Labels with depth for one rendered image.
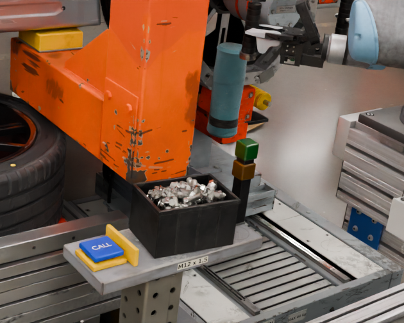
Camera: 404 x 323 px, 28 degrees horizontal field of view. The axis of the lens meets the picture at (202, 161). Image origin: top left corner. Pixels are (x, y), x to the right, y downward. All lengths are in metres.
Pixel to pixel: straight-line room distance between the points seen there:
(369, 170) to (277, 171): 1.62
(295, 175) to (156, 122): 1.54
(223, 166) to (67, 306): 0.92
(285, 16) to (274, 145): 1.37
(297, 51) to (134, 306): 0.76
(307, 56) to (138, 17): 0.53
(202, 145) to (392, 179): 1.08
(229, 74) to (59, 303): 0.76
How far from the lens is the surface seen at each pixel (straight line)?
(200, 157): 2.65
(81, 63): 2.04
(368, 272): 2.57
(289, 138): 3.65
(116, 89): 1.85
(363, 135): 1.70
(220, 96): 2.25
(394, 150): 1.66
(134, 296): 1.82
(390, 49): 1.55
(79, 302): 2.06
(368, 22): 1.55
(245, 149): 1.81
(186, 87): 1.84
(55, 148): 2.08
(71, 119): 2.08
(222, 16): 2.44
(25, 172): 1.96
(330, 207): 3.09
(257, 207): 2.73
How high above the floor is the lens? 1.36
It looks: 24 degrees down
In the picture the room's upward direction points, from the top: 7 degrees clockwise
